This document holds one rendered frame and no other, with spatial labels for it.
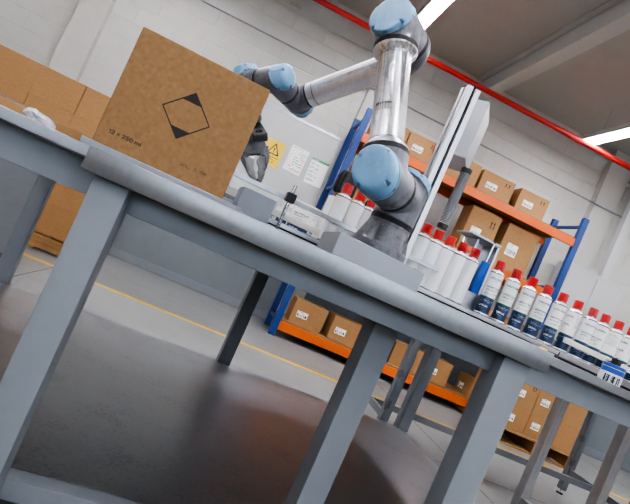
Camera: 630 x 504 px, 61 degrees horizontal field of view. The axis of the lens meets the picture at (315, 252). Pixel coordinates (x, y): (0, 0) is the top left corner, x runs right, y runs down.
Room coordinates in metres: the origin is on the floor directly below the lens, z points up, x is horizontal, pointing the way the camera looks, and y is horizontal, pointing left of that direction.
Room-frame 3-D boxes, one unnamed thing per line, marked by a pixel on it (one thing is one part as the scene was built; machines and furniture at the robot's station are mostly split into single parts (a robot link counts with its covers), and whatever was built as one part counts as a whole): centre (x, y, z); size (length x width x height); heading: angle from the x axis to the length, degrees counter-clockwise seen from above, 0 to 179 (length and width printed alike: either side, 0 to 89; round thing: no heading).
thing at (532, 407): (5.66, -2.57, 0.32); 1.20 x 0.83 x 0.64; 8
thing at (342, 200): (1.71, -0.01, 0.98); 0.05 x 0.05 x 0.20
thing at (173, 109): (1.28, 0.41, 0.99); 0.30 x 0.24 x 0.27; 101
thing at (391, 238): (1.40, -0.15, 0.94); 0.15 x 0.15 x 0.10
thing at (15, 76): (4.70, 2.54, 0.70); 1.20 x 0.83 x 1.39; 105
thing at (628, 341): (2.07, -1.26, 0.98); 0.05 x 0.05 x 0.20
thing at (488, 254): (1.96, -0.54, 1.01); 0.14 x 0.13 x 0.26; 106
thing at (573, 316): (2.00, -0.99, 0.98); 0.05 x 0.05 x 0.20
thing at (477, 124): (1.71, -0.28, 1.38); 0.17 x 0.10 x 0.19; 161
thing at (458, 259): (1.85, -0.46, 0.98); 0.05 x 0.05 x 0.20
